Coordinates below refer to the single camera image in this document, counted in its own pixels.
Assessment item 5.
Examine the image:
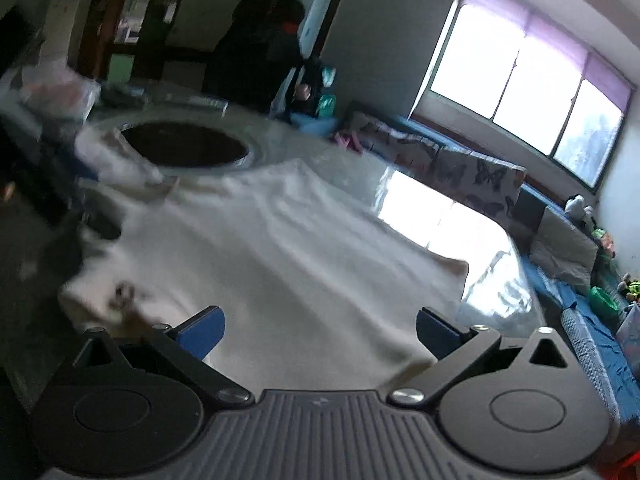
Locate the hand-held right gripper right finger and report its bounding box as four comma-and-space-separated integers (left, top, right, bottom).
390, 306, 572, 407

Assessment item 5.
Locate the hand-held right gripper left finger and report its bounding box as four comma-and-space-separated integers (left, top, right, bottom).
74, 305, 254, 407

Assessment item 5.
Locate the cream garment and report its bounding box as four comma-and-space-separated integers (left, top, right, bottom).
57, 125, 471, 392

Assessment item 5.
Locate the black round induction cooktop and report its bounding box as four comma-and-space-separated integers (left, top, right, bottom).
117, 120, 251, 171

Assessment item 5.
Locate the clear plastic bag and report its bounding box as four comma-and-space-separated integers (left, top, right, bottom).
17, 57, 103, 123

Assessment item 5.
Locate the butterfly print cushion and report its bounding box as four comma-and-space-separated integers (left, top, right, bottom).
350, 100, 568, 241

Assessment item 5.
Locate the grey pillow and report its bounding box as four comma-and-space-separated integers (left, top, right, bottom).
529, 205, 600, 291

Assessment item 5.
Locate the butterfly print pillow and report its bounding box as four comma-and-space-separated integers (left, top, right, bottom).
347, 111, 443, 173
431, 150, 528, 223

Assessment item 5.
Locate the silver remote control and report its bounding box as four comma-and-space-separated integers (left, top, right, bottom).
182, 96, 231, 115

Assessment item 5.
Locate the blue bench mat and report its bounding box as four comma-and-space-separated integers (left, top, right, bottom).
520, 255, 640, 456

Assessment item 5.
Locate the green bowl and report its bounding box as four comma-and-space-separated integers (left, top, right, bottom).
587, 285, 622, 318

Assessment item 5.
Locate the panda plush toy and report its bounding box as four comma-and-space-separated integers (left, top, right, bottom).
564, 194, 597, 223

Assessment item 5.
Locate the colourful plush toy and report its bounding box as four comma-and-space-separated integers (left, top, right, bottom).
591, 227, 617, 258

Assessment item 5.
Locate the clear plastic storage box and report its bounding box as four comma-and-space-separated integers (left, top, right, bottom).
616, 304, 640, 358

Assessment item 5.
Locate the pink garment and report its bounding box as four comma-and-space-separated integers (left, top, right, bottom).
334, 131, 367, 155

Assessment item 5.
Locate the red plastic stool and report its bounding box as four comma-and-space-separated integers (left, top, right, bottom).
612, 447, 640, 480

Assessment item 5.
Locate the window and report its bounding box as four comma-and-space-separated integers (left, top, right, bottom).
410, 0, 633, 196

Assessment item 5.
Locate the purple roller blind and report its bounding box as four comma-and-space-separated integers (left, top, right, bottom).
462, 0, 633, 106

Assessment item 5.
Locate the wooden door frame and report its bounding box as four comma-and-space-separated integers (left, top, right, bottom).
75, 0, 143, 81

